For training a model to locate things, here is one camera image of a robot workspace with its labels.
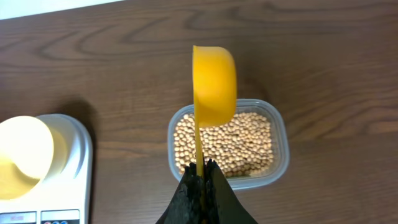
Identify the yellow measuring scoop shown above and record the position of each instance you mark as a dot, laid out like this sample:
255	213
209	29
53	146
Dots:
214	92

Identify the white digital kitchen scale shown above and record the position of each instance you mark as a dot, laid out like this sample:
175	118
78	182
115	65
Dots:
63	198

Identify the soybeans in container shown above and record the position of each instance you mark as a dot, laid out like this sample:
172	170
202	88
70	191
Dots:
241	147

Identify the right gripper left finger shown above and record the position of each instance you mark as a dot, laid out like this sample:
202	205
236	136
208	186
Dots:
185	206

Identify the pale yellow bowl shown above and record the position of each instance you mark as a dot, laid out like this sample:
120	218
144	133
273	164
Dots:
31	151

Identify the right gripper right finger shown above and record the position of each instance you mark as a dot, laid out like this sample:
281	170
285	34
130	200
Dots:
221	204

